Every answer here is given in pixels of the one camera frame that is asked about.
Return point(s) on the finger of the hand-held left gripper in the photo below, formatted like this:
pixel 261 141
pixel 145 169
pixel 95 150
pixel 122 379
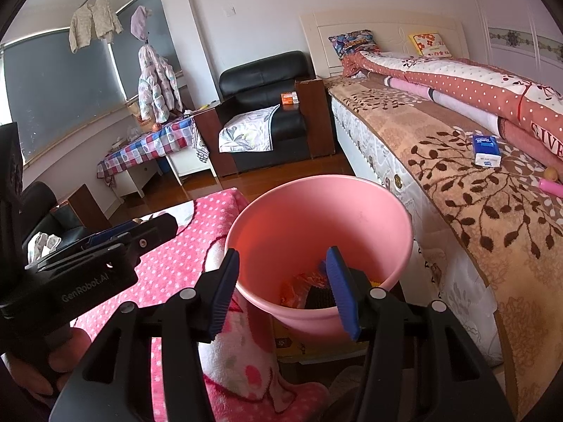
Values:
pixel 110 230
pixel 154 231

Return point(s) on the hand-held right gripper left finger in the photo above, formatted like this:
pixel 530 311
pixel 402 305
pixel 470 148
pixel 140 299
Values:
pixel 224 290

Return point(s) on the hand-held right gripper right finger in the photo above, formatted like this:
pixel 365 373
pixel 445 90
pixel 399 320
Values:
pixel 343 294

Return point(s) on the black foam net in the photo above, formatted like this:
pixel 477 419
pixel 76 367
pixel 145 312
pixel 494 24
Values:
pixel 319 299

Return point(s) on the yellow foam net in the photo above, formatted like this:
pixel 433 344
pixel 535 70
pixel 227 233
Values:
pixel 376 282

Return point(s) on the orange white plastic wrapper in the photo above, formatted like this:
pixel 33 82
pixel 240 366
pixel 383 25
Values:
pixel 299 290

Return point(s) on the pink plastic bucket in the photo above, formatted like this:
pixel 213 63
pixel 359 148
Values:
pixel 286 228

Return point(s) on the person's left hand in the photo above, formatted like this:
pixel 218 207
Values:
pixel 31 378

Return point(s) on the pink polka dot blanket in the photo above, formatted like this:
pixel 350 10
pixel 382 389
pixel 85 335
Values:
pixel 184 246

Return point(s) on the crumpled white cloth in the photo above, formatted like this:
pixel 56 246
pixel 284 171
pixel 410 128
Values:
pixel 42 246

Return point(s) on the white desk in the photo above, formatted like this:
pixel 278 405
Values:
pixel 132 180

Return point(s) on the cardboard box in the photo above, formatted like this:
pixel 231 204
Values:
pixel 290 343

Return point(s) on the black leather sofa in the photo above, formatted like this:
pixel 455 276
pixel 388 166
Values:
pixel 42 193

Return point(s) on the checkered tablecloth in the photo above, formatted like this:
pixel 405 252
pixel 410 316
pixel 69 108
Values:
pixel 145 145

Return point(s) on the brown paper bag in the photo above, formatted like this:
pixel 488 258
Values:
pixel 133 110

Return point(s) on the floral white cloth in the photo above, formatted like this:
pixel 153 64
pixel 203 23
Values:
pixel 246 129

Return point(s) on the white patterned puffer jacket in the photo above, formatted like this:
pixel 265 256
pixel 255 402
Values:
pixel 156 83

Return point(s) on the white bed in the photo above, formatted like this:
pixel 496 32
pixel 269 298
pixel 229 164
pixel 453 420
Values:
pixel 365 140

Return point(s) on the brown leaf bed blanket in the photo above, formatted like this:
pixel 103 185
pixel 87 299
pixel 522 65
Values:
pixel 462 176

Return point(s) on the small orange box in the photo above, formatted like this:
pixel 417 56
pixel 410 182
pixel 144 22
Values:
pixel 289 98

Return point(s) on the black leather armchair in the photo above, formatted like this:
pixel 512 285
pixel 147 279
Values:
pixel 264 74

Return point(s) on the blue tissue pack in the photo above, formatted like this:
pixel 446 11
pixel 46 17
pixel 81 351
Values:
pixel 486 151

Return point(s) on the cream knit cardigan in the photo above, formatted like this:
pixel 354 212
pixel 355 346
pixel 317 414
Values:
pixel 94 22

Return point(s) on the purple knit hat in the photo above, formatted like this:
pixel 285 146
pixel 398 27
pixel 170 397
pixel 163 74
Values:
pixel 140 22

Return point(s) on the pink bottle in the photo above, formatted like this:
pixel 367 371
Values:
pixel 552 186

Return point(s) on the polka dot rolled quilt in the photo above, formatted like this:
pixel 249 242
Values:
pixel 462 83

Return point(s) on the colourful cartoon pillow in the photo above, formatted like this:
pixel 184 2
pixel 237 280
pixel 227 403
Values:
pixel 354 43

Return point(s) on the yellow floral pillow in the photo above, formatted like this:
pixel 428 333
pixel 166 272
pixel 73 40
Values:
pixel 430 45

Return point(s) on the white wardrobe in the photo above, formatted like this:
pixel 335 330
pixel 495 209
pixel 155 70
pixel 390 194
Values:
pixel 506 0

